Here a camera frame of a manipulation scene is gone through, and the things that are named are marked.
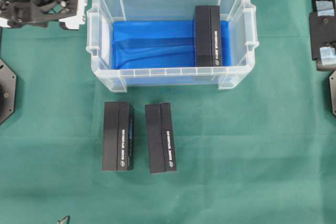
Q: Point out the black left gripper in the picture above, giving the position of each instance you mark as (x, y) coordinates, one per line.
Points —
(70, 14)

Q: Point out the black realsense box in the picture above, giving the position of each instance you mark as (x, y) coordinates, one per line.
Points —
(207, 36)
(160, 137)
(118, 137)

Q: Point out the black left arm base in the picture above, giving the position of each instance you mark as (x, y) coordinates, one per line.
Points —
(8, 91)

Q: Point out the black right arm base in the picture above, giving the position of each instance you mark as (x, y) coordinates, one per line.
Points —
(332, 85)

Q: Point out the clear plastic storage case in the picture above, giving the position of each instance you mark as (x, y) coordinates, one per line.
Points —
(240, 14)

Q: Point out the blue plastic liner sheet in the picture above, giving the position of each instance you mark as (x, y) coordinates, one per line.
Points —
(162, 53)

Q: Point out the green table cloth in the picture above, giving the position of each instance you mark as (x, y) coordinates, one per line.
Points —
(262, 152)

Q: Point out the grey bracket at bottom edge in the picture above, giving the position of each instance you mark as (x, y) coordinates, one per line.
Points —
(64, 220)

